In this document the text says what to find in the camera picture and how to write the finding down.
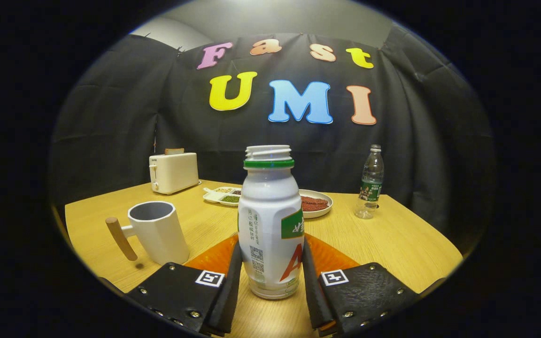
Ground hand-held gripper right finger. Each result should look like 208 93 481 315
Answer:
301 233 422 337

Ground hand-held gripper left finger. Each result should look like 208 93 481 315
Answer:
125 234 244 337

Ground white juice bottle green label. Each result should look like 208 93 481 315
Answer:
238 145 305 300

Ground white cup wooden handle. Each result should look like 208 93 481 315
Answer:
105 201 190 266

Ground clear plastic water bottle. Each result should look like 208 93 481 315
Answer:
354 144 385 220

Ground white round plate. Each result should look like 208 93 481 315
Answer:
299 189 333 219

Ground red meat slices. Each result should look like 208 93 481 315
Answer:
301 196 329 212

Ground wooden table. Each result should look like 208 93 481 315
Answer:
64 179 464 338

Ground white divided snack dish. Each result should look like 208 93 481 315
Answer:
203 186 243 207

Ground cream toaster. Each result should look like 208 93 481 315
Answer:
149 151 201 195

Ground black backdrop cloth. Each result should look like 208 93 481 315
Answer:
50 23 494 254

